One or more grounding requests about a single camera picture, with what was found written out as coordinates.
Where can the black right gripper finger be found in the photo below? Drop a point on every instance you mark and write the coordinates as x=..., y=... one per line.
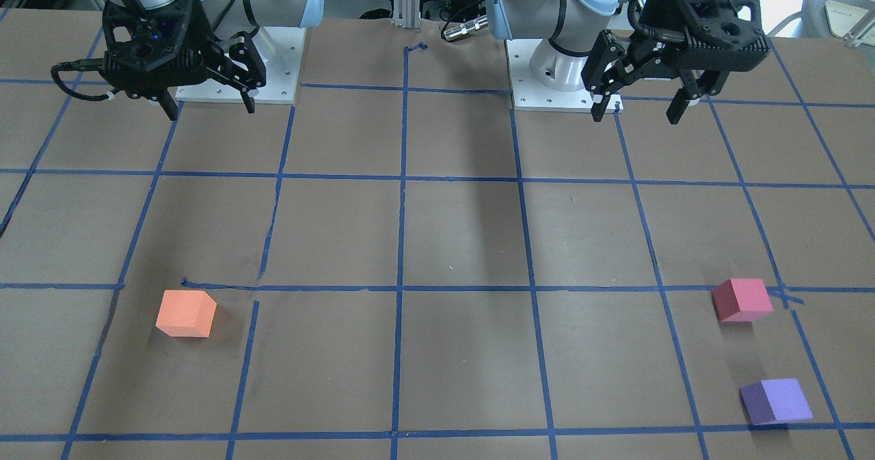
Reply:
x=168, y=105
x=236, y=62

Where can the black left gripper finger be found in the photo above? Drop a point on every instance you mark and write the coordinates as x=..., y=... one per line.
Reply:
x=610, y=66
x=692, y=89

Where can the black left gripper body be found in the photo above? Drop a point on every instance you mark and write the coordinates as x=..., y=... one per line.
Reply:
x=651, y=44

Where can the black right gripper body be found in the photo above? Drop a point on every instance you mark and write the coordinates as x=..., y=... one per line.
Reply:
x=203, y=33

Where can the orange foam cube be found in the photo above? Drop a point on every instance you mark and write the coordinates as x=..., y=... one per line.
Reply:
x=186, y=313

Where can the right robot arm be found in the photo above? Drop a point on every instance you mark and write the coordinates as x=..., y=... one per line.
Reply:
x=227, y=17

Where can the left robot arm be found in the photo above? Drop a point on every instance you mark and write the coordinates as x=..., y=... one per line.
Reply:
x=571, y=26

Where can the silver metal cylinder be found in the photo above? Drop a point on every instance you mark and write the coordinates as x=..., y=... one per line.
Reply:
x=456, y=31

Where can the red foam cube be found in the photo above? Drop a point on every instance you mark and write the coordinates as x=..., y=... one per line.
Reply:
x=741, y=300

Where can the purple foam cube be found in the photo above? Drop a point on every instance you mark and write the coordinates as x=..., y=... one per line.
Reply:
x=775, y=401

